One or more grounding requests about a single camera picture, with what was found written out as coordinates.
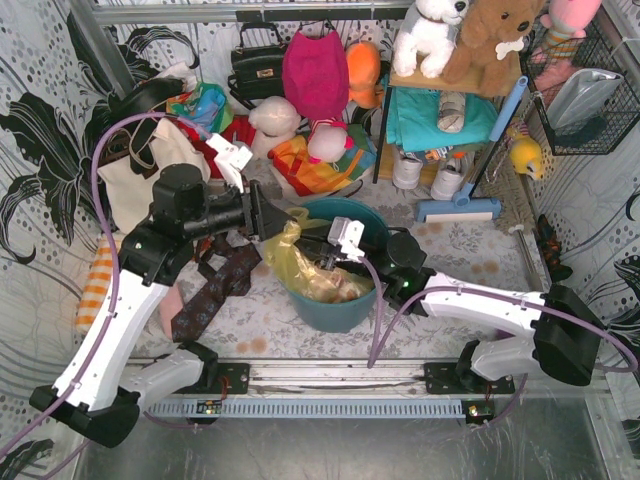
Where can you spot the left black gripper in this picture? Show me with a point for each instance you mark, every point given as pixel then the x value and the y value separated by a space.
pixel 255 211

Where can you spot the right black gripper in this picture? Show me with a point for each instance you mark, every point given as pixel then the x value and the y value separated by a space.
pixel 326 249

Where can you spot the yellow trash bag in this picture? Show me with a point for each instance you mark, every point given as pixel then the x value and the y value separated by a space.
pixel 301 275

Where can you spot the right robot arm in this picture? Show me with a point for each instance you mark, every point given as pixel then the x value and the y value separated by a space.
pixel 552 332

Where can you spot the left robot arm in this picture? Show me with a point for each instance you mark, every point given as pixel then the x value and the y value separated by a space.
pixel 91 397

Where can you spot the rainbow striped bag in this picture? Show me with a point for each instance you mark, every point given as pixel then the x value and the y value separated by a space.
pixel 300 179

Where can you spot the teal trash bin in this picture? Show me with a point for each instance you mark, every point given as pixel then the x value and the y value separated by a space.
pixel 341 317

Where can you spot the cream canvas tote bag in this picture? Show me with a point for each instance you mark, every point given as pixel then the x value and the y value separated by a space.
pixel 130 194

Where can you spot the brown floral necktie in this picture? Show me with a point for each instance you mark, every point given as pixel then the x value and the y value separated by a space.
pixel 227 270

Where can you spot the pink white plush doll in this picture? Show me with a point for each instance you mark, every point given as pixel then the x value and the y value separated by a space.
pixel 328 141

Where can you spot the red garment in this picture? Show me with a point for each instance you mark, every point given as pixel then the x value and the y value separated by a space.
pixel 238 131

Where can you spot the white fluffy plush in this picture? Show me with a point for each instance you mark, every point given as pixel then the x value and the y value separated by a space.
pixel 276 121

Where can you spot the colourful scarf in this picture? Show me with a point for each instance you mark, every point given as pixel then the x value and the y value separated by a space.
pixel 206 105

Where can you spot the pink soft pad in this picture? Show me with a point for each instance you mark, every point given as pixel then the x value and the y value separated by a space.
pixel 170 306

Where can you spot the black leather handbag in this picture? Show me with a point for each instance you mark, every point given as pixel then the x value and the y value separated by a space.
pixel 257 72

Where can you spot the orange checkered towel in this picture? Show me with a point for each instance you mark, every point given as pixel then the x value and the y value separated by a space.
pixel 95 288

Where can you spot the orange plush toy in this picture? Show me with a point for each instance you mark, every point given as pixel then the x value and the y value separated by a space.
pixel 364 66

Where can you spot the grey patterned rolled cloth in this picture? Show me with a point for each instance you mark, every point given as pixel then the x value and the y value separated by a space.
pixel 451 111

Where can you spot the yellow plush duck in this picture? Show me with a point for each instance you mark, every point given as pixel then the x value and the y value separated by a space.
pixel 525 153

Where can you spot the white plush dog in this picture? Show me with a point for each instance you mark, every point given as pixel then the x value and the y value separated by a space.
pixel 427 37

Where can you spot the black metal shelf rack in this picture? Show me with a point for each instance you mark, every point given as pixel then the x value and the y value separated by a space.
pixel 450 90

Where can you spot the brown plush dog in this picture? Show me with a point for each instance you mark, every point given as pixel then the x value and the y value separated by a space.
pixel 490 38

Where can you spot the silver pouch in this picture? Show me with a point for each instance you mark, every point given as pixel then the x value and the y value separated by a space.
pixel 582 96

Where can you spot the pink plush toy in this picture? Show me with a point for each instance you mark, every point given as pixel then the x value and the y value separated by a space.
pixel 565 23

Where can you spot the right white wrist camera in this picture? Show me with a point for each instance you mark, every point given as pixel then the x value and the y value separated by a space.
pixel 346 234

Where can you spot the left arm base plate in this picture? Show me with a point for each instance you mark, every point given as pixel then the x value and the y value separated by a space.
pixel 232 378

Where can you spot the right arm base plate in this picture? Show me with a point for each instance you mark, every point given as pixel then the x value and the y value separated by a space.
pixel 442 378

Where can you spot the black wire basket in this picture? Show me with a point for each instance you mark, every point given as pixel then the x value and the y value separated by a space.
pixel 597 135

